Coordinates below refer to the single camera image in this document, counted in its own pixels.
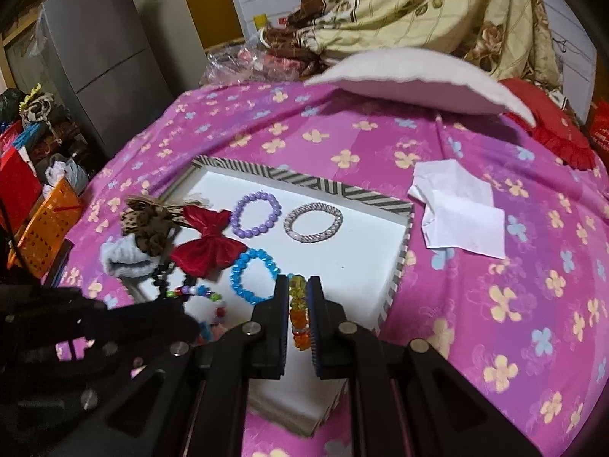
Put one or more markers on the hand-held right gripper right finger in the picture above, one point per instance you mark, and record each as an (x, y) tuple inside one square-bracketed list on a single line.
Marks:
[(316, 333)]

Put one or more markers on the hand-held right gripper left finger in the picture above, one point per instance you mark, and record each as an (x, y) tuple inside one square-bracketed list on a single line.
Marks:
[(280, 333)]

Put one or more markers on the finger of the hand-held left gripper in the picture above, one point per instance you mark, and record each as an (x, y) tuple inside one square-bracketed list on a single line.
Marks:
[(157, 323)]

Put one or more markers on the striped cardboard box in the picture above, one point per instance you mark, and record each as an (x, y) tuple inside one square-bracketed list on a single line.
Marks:
[(352, 257)]

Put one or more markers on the red hair bow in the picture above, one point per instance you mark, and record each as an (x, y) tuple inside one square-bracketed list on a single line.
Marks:
[(209, 247)]

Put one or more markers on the leopard print hair bow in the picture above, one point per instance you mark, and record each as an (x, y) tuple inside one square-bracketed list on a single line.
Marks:
[(147, 228)]

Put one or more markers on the black scrunchie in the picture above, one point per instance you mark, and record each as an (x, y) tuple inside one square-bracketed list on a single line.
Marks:
[(161, 276)]

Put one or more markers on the light blue fluffy scrunchie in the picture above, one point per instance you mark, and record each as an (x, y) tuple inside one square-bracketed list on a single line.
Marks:
[(123, 259)]

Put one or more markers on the orange plastic basket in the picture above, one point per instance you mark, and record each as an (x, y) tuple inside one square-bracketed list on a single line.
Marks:
[(47, 228)]

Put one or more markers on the red box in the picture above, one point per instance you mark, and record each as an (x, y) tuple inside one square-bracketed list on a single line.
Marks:
[(19, 185)]

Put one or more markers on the pink floral bedsheet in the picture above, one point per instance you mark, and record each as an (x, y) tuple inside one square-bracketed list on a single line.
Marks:
[(476, 295)]

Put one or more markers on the white plastic bag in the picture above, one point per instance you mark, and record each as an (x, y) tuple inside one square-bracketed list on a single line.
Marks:
[(66, 171)]

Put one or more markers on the white paper sheet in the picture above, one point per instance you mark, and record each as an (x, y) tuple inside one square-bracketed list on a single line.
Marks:
[(456, 209)]

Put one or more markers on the leopard print cloth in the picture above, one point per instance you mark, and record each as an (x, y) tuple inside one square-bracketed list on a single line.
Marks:
[(38, 109)]

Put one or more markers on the grey refrigerator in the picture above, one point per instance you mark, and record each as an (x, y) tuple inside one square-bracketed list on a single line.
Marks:
[(104, 57)]

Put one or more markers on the white pillow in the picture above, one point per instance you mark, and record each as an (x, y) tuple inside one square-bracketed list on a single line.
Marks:
[(418, 81)]

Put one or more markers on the clear plastic bag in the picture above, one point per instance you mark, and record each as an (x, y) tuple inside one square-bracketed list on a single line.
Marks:
[(238, 62)]

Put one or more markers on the red cushion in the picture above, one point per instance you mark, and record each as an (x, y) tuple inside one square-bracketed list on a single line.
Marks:
[(552, 123)]

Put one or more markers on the wooden door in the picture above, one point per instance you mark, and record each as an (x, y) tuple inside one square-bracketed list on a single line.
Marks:
[(214, 4)]

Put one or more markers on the cream floral quilt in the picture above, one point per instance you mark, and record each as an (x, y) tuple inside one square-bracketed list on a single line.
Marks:
[(404, 0)]

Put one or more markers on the red bag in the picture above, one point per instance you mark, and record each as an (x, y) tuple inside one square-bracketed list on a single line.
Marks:
[(600, 128)]

